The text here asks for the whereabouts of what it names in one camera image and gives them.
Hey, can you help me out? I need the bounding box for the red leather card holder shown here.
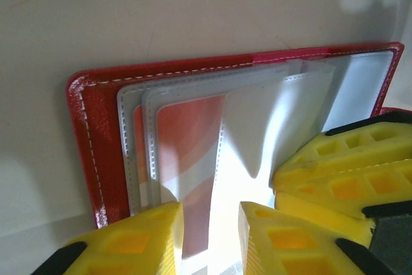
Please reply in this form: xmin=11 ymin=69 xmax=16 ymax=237
xmin=66 ymin=41 xmax=412 ymax=229

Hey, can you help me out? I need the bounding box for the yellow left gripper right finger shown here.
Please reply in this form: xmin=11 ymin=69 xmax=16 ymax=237
xmin=239 ymin=200 xmax=395 ymax=275

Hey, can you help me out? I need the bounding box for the orange white credit card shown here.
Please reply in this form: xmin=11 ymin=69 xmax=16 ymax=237
xmin=133 ymin=104 xmax=147 ymax=208
xmin=156 ymin=94 xmax=226 ymax=261

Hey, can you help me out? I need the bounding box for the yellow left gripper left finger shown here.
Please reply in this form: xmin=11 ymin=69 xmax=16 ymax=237
xmin=32 ymin=202 xmax=185 ymax=275

